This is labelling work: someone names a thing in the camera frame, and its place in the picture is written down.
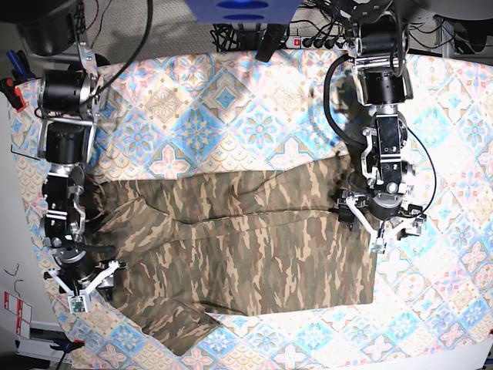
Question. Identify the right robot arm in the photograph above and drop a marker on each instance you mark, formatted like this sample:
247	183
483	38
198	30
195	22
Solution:
68	102

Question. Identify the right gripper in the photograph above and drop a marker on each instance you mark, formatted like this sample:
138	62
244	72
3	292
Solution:
79	273

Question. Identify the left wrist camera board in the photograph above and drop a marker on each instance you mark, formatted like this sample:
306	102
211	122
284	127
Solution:
378	246

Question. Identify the black post under mount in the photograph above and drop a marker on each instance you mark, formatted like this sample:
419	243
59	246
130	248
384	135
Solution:
270	41

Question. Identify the camouflage T-shirt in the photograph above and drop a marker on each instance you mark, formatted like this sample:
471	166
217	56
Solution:
235	243

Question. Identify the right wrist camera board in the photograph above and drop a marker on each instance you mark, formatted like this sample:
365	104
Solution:
79	303

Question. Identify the blue handled clamp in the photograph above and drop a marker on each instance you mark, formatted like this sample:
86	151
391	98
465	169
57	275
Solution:
20	72

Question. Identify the black red-tipped clamp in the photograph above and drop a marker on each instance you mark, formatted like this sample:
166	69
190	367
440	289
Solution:
12	93

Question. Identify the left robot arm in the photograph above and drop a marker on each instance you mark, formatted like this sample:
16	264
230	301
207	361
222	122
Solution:
377	42

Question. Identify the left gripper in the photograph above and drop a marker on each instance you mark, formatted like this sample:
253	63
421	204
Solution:
405	222

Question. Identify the patterned tile tablecloth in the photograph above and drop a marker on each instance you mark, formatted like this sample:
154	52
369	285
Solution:
432	307

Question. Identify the red white label sticker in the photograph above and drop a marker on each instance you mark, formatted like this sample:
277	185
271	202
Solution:
16	315

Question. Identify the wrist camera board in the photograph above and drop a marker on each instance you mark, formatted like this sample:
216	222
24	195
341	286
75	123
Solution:
378	246
79	303

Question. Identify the white power strip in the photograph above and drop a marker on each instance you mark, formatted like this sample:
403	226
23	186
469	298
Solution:
304	42

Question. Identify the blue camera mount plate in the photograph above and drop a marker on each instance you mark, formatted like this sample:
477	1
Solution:
243	11

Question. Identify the black clamp bottom left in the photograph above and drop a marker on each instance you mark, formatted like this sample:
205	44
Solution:
66	346

